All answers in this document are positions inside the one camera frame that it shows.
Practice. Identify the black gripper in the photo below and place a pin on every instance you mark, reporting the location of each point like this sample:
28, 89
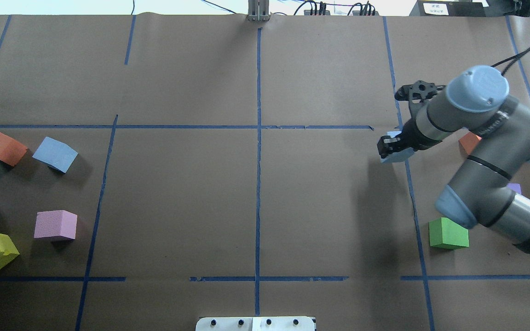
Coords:
411, 136

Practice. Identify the blue foam block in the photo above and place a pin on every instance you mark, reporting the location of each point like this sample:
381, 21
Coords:
55, 154
394, 157

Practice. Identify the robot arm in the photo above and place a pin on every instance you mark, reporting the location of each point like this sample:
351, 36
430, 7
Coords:
478, 194

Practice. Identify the orange foam block right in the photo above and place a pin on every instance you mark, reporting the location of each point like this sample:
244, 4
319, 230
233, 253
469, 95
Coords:
468, 142

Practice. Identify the orange foam block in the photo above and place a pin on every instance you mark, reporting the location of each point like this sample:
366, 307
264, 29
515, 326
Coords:
468, 142
11, 150

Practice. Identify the green foam block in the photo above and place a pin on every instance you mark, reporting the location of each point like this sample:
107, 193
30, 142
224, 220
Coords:
446, 234

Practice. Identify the purple foam block right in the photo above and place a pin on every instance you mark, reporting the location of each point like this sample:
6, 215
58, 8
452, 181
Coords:
515, 187

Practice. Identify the black box with label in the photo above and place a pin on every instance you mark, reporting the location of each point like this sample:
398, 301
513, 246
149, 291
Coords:
447, 8

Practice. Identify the pink foam block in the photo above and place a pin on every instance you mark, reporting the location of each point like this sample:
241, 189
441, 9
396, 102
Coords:
55, 225

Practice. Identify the orange foam block left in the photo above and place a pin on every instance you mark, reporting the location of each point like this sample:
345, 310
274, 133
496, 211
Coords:
11, 150

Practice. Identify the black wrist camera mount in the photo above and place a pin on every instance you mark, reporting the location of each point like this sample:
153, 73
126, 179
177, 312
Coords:
416, 95

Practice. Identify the aluminium frame post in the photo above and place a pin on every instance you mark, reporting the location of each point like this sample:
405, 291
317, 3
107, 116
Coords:
258, 11

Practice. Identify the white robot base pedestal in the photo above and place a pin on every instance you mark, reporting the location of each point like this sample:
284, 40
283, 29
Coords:
256, 323

